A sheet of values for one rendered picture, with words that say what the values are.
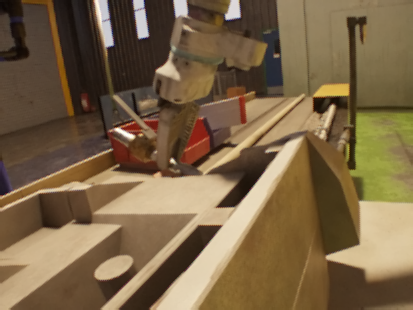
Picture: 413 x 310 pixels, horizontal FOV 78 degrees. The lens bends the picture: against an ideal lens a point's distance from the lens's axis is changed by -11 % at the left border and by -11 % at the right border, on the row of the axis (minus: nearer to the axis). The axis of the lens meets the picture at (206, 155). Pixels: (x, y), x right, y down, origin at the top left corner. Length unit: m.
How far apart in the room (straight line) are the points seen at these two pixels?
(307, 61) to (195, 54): 5.48
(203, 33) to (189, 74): 0.06
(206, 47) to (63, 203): 0.27
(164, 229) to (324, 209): 0.17
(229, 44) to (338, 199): 0.23
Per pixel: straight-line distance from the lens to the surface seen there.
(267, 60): 9.65
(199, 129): 1.07
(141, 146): 0.50
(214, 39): 0.38
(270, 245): 0.17
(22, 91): 11.67
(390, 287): 0.43
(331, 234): 0.34
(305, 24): 5.91
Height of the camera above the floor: 1.08
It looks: 17 degrees down
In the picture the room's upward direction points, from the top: 7 degrees counter-clockwise
